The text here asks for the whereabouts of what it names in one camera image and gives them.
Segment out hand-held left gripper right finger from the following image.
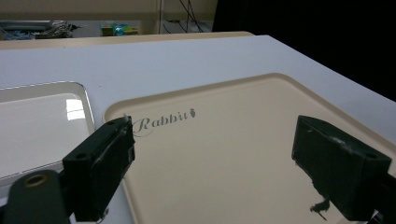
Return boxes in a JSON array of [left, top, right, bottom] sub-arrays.
[[290, 115, 392, 222]]

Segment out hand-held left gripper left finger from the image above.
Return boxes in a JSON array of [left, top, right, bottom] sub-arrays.
[[62, 115, 136, 223]]

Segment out shiny metal tray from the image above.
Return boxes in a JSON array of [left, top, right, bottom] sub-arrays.
[[0, 80, 96, 188]]

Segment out beige plastic tray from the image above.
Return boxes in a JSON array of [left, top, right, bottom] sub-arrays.
[[102, 72, 396, 224]]

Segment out beige wooden board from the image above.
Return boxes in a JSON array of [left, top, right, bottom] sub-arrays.
[[0, 31, 255, 50]]

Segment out colourful toy blocks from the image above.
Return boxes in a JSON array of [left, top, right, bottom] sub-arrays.
[[99, 21, 140, 37]]

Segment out pile of grey clutter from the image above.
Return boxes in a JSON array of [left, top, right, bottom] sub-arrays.
[[0, 20, 78, 41]]

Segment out black cable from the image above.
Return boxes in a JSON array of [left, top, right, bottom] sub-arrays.
[[159, 0, 205, 35]]

